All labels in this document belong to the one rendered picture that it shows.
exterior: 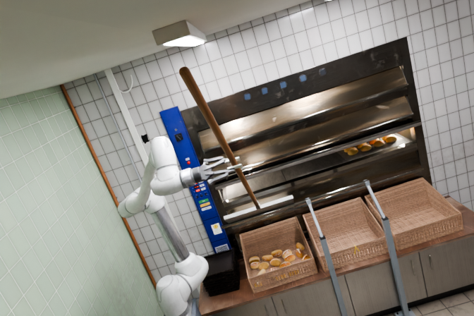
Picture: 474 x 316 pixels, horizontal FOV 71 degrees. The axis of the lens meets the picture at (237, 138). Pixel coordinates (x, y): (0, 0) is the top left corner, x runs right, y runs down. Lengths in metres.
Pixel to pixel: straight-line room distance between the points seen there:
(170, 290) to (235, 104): 1.48
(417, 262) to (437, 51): 1.71
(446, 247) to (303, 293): 1.16
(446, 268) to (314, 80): 1.83
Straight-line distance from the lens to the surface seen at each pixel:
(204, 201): 3.02
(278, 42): 2.78
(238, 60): 2.75
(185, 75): 0.92
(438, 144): 3.44
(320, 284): 2.95
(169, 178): 1.61
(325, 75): 2.88
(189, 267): 2.31
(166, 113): 2.80
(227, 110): 2.79
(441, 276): 3.31
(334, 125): 2.99
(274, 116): 2.84
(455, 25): 3.33
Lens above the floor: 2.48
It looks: 15 degrees down
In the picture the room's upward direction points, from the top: 19 degrees counter-clockwise
